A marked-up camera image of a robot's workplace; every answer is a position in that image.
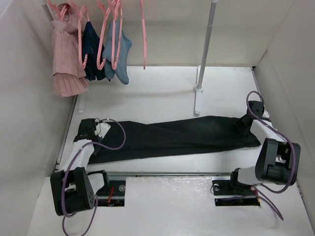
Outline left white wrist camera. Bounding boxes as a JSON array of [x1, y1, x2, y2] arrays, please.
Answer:
[[94, 122, 111, 142]]

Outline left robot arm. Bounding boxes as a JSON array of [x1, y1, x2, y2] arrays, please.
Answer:
[[50, 118, 110, 216]]

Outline light blue garment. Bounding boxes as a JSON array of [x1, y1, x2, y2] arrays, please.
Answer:
[[102, 19, 133, 86]]

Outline black trousers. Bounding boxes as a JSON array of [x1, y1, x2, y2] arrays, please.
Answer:
[[89, 116, 260, 164]]

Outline navy blue garment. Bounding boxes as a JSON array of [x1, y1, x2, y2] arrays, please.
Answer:
[[82, 22, 105, 81]]

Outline silver rack pole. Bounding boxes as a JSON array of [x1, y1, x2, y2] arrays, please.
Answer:
[[194, 0, 218, 93]]

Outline empty pink hanger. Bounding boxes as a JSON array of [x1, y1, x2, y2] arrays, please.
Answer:
[[139, 0, 147, 70]]

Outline pink hanger with dress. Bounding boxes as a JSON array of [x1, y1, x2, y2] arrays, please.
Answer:
[[46, 0, 70, 22]]

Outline pink pleated dress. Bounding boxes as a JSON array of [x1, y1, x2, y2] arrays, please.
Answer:
[[51, 2, 89, 97]]

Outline left white rack post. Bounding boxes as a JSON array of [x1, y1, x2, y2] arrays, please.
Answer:
[[40, 0, 54, 22]]

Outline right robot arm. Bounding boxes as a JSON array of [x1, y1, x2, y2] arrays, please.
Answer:
[[227, 101, 301, 194]]

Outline white rack foot bar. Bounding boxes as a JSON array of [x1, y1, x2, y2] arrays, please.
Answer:
[[193, 65, 204, 116]]

